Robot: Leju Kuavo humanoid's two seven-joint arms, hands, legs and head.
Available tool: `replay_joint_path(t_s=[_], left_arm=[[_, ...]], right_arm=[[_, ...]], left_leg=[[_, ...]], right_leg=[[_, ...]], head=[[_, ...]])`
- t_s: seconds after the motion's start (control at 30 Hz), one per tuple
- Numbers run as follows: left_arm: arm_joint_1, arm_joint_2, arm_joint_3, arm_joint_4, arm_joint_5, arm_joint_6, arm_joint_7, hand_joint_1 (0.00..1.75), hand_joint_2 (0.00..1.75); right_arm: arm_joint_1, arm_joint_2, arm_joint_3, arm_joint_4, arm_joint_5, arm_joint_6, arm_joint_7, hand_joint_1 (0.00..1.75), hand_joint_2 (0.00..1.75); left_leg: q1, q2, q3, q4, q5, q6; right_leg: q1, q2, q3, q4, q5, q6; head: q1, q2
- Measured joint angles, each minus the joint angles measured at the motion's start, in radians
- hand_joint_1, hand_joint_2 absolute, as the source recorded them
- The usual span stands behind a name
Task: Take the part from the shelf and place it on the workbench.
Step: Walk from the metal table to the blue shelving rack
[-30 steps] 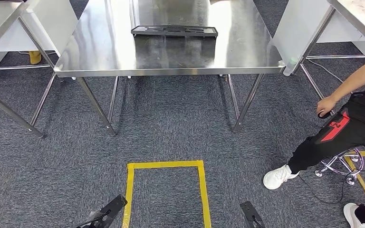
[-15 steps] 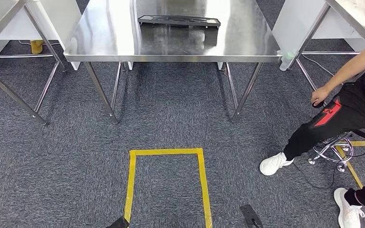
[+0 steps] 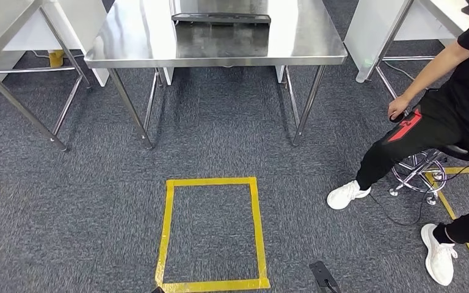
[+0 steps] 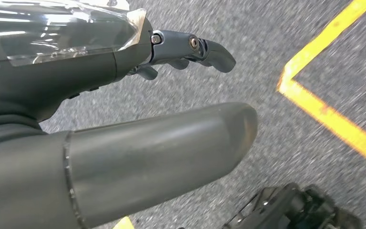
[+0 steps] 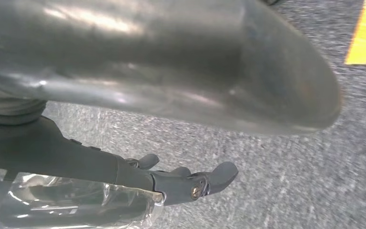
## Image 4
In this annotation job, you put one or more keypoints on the yellow floor tape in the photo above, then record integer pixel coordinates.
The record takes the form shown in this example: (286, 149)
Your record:
(328, 113)

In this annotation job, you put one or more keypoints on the black robot foot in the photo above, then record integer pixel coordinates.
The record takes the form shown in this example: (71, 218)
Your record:
(290, 208)

